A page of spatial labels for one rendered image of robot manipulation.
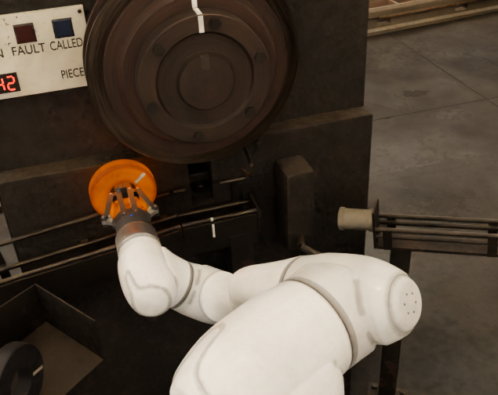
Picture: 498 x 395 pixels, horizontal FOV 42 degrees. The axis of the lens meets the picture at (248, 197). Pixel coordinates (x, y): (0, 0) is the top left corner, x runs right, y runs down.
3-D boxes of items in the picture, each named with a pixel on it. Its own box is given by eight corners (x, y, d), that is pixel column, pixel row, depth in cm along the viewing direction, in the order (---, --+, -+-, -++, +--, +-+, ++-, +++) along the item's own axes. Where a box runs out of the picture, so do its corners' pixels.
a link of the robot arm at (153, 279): (103, 263, 131) (158, 283, 139) (114, 317, 119) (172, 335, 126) (132, 225, 128) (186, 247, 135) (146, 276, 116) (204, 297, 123)
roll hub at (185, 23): (144, 144, 142) (125, 17, 126) (266, 121, 148) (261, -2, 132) (148, 156, 137) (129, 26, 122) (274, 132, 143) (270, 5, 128)
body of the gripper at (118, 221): (118, 254, 138) (112, 228, 146) (158, 245, 140) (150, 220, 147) (112, 226, 134) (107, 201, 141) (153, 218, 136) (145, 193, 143)
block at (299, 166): (274, 230, 183) (272, 157, 169) (301, 225, 184) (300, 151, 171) (287, 252, 174) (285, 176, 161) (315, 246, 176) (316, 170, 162)
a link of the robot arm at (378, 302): (320, 232, 92) (250, 275, 84) (424, 233, 77) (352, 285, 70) (347, 313, 94) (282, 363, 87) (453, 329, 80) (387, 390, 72)
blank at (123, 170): (125, 223, 161) (127, 231, 159) (74, 193, 152) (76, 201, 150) (167, 180, 158) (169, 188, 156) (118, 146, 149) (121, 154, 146)
